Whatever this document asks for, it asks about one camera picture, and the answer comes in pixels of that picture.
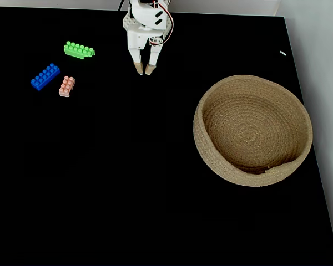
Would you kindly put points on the green lego block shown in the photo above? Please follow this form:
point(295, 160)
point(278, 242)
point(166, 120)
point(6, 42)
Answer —
point(78, 50)

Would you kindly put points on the blue lego block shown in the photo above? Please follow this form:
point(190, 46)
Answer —
point(45, 76)

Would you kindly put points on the small white tape piece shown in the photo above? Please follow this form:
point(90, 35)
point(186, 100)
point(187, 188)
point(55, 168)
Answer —
point(283, 53)

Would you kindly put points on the pink lego block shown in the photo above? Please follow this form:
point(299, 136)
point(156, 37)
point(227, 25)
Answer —
point(66, 86)

